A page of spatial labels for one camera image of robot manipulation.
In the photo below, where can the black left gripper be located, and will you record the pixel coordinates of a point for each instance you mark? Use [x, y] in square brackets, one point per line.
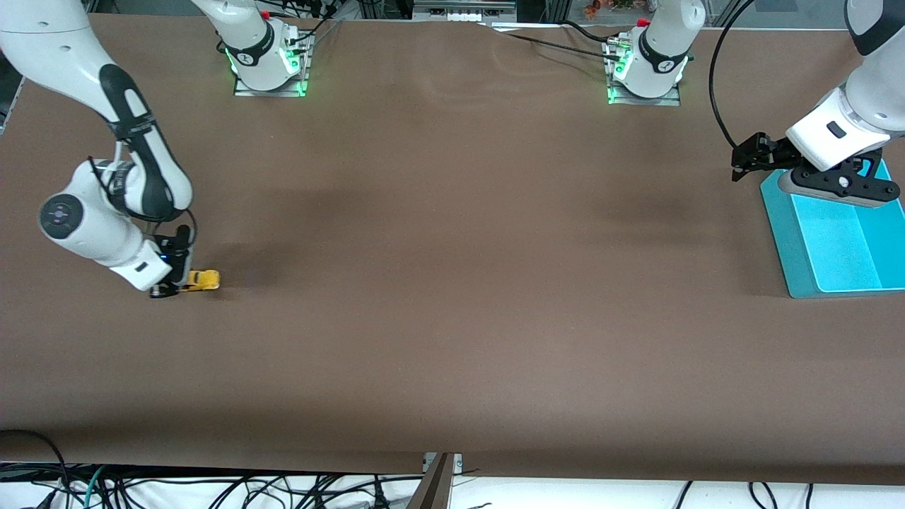
[776, 150]

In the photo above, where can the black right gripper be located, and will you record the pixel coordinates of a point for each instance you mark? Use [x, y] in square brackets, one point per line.
[178, 263]

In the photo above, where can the yellow beetle toy car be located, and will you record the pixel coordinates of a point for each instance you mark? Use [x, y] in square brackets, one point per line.
[205, 280]

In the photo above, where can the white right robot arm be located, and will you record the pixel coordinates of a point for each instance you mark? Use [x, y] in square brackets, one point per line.
[63, 42]

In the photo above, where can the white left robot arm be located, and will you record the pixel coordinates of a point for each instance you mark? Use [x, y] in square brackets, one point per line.
[657, 71]

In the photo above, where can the teal plastic storage bin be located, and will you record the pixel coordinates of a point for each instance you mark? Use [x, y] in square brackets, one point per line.
[841, 247]

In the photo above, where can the colourful background item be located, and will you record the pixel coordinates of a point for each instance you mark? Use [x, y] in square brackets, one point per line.
[608, 7]

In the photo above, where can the brown table cover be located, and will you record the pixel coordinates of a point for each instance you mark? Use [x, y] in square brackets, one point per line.
[452, 283]

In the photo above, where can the white power strip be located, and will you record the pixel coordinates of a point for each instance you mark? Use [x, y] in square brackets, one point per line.
[463, 15]

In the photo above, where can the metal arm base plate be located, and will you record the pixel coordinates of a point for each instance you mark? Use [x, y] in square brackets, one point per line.
[643, 101]
[269, 92]

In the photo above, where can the dark frame beam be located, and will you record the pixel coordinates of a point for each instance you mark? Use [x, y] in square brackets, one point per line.
[435, 491]

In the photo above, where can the silver bracket plate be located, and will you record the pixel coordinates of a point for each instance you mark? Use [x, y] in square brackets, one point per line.
[459, 463]

